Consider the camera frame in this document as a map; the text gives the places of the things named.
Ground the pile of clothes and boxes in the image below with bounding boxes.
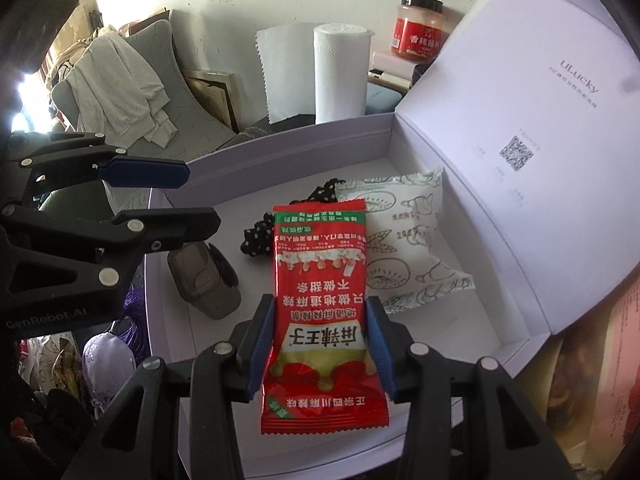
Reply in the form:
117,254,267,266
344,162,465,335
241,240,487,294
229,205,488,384
42,2,108,86

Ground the leaning picture frame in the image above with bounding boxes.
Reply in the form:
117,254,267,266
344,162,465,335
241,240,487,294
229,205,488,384
185,69,242,133

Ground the red label jar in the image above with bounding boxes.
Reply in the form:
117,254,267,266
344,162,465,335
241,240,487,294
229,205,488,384
391,0,445,65

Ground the red fruit print pouch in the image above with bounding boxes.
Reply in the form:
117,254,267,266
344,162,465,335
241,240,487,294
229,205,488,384
545,280,640,461

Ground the paper towel roll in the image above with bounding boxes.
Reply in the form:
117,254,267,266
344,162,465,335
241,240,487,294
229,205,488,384
255,22,376,126

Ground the white gift box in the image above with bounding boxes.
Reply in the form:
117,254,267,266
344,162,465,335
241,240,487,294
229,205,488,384
145,0,640,476

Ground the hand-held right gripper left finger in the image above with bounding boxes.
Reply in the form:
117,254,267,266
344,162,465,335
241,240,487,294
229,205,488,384
60,294,278,480

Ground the grey small square item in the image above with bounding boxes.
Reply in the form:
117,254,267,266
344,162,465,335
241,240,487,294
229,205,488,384
166,241,242,321

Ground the grey chair with clothes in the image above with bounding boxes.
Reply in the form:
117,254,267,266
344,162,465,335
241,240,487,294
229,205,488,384
52,20,281,161

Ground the white garment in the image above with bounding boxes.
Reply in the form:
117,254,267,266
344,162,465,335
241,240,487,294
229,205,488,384
65,32,177,150

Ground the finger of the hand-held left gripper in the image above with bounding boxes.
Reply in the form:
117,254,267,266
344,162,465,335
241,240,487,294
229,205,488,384
10,131,192,191
6,204,222,295

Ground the dark green chair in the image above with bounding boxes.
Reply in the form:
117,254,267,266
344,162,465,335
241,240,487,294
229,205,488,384
40,180,116,221

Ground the red snack packet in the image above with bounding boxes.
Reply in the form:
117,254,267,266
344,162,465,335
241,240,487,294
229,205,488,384
260,198,391,435

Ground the purple brocade drawstring pouch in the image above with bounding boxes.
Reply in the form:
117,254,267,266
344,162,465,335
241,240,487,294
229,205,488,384
80,285,151,411

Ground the brown cardboard box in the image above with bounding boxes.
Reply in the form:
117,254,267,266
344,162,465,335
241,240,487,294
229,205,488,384
120,9,171,36

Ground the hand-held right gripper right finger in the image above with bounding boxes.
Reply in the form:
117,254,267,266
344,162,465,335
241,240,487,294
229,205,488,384
365,296,576,480

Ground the black polka dot scrunchie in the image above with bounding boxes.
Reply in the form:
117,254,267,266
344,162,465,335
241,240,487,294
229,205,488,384
242,177,351,261

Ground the white kiwi print snack packet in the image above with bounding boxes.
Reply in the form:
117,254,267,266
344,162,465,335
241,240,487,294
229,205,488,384
334,167,476,316

